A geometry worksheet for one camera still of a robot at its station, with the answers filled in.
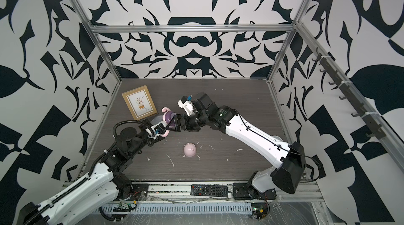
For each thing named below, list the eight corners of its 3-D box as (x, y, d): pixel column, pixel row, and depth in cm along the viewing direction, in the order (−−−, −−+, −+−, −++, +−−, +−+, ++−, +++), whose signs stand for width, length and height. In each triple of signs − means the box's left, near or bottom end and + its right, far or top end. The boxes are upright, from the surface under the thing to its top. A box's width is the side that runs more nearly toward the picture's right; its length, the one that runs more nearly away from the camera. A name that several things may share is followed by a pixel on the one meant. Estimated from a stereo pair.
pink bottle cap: (184, 156, 87) (183, 153, 83) (184, 146, 91) (184, 143, 87) (195, 156, 87) (195, 153, 83) (196, 146, 91) (195, 143, 87)
